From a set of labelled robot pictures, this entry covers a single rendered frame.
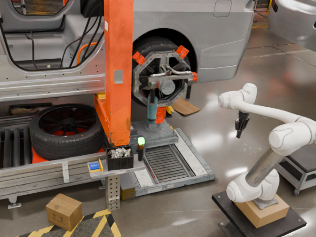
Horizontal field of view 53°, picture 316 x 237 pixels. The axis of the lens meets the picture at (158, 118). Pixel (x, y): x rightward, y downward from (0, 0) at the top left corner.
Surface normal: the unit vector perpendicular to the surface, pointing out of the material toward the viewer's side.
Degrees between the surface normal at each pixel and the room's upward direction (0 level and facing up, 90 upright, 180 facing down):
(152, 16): 90
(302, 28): 89
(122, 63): 90
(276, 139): 85
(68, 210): 0
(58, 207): 0
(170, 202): 0
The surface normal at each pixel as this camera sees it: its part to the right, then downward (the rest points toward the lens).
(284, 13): -0.94, 0.05
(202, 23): 0.36, 0.50
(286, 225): 0.07, -0.85
